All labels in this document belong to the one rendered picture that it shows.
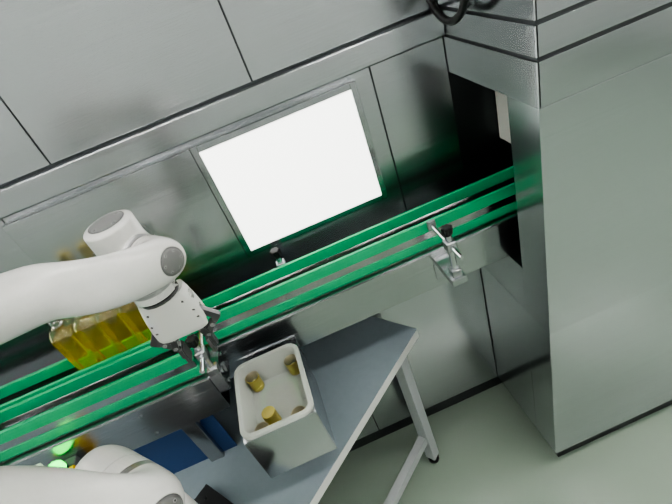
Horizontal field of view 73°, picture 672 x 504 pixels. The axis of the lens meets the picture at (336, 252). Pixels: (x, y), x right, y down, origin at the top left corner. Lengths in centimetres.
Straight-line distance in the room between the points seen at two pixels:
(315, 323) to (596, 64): 86
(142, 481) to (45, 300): 34
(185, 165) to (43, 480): 70
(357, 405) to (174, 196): 74
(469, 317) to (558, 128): 93
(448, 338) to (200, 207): 105
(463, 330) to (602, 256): 67
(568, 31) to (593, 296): 71
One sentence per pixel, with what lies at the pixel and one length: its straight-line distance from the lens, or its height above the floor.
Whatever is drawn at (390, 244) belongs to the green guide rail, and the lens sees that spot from 119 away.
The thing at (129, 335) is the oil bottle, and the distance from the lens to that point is 126.
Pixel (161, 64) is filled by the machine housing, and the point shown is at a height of 168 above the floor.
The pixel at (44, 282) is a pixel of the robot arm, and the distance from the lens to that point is 75.
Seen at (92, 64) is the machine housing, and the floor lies 172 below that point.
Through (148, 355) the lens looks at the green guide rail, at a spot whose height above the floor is 111.
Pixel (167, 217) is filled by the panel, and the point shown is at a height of 135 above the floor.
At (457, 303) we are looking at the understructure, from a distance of 171.
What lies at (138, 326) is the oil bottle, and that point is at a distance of 124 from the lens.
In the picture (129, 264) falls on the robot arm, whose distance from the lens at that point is 73.
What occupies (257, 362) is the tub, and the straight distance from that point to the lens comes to 121.
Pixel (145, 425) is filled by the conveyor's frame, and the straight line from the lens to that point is 130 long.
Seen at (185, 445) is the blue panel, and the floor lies 84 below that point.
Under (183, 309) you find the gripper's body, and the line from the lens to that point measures 89.
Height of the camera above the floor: 182
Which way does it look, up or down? 35 degrees down
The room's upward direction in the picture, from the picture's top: 22 degrees counter-clockwise
